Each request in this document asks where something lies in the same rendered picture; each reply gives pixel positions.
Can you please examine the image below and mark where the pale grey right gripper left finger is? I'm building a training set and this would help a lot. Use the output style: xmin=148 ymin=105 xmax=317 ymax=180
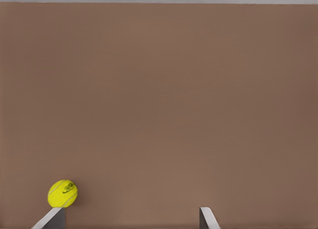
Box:
xmin=31 ymin=207 xmax=66 ymax=229

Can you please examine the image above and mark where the yellow tennis ball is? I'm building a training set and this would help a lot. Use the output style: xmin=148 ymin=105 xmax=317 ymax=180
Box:
xmin=47 ymin=179 xmax=79 ymax=209

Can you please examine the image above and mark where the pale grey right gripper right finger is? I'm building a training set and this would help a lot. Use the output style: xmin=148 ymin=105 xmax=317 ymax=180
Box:
xmin=199 ymin=206 xmax=220 ymax=229

